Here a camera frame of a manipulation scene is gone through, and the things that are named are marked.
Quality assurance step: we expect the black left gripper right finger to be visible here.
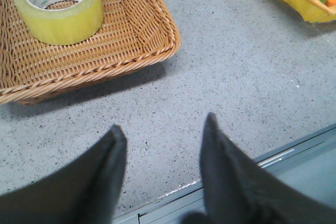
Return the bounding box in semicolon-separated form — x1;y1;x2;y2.
181;112;336;224

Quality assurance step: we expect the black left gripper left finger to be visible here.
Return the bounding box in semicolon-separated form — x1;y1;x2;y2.
1;125;127;223

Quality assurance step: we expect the yellow packing tape roll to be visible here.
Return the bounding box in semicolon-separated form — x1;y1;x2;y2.
13;0;103;45

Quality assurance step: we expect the brown wicker basket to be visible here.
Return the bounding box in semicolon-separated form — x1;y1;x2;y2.
1;0;181;104

